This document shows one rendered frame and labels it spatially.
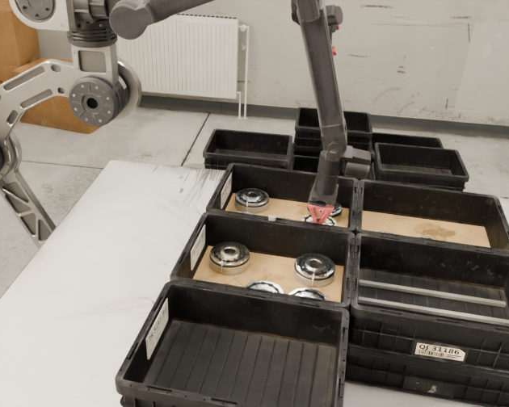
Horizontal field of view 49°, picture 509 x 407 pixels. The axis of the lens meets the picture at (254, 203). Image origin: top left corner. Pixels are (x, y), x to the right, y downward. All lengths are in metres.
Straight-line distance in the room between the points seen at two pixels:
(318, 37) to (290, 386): 0.72
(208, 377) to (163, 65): 3.56
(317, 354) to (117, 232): 0.86
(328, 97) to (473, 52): 3.30
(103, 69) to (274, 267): 0.72
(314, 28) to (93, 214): 1.05
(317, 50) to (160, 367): 0.74
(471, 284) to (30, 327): 1.12
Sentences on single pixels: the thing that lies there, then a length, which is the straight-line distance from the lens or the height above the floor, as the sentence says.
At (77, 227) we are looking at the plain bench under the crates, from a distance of 1.88.
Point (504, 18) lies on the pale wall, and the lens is 4.53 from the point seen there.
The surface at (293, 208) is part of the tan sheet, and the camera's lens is 1.70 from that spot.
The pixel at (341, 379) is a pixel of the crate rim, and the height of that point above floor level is 0.93.
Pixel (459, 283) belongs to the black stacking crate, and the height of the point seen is 0.83.
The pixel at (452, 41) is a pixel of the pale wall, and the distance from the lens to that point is 4.49.
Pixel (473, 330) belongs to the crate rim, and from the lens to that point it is 1.24.
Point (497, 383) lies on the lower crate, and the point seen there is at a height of 0.78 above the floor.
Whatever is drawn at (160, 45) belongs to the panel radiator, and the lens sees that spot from 4.48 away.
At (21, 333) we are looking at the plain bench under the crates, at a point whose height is 0.70.
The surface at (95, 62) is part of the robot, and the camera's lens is 1.64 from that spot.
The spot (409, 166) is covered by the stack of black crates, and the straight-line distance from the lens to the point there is 2.86.
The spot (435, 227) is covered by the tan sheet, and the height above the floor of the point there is 0.83.
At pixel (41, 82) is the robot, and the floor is 1.14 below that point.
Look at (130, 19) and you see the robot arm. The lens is 1.27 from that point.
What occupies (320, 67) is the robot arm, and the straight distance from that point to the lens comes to 1.27.
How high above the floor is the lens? 1.70
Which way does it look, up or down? 31 degrees down
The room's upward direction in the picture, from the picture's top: 3 degrees clockwise
